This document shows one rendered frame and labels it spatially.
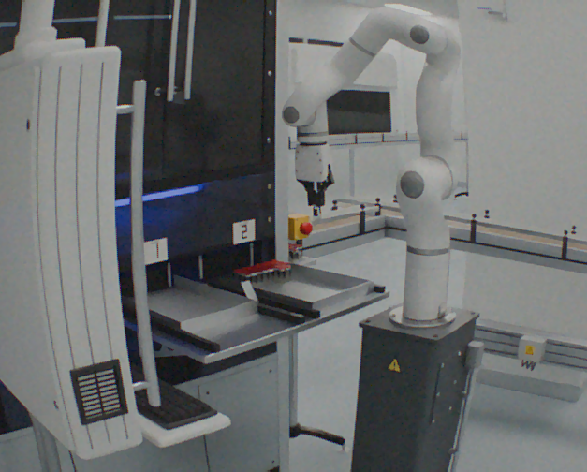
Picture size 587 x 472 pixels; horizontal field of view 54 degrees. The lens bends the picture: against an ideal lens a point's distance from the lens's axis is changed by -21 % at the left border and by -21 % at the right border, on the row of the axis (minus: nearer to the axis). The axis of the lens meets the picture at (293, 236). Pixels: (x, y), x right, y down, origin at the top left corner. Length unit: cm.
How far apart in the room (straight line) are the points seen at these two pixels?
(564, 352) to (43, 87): 217
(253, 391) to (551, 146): 176
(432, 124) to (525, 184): 153
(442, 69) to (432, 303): 61
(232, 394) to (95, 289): 117
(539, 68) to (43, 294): 256
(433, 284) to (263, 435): 94
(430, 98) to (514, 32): 156
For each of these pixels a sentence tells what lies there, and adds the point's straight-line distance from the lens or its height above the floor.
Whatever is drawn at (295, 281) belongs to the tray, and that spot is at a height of 88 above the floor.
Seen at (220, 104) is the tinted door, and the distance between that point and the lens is 201.
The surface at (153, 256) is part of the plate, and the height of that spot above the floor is 101.
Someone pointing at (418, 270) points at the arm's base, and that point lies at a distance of 176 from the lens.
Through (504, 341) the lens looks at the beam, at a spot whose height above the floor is 50.
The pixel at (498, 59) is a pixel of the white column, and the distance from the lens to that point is 322.
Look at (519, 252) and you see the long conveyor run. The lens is 258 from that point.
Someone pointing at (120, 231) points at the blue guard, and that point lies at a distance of 181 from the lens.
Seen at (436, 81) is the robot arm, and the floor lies 149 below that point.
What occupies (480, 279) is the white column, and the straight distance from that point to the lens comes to 338.
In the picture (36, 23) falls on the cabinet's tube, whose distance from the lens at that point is 127.
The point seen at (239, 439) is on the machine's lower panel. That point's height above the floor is 30.
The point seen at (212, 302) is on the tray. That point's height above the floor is 88.
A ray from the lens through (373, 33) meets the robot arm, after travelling 178.
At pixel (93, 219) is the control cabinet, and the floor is 125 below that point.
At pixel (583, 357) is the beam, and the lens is 259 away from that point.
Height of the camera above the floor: 145
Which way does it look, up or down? 12 degrees down
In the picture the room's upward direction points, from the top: straight up
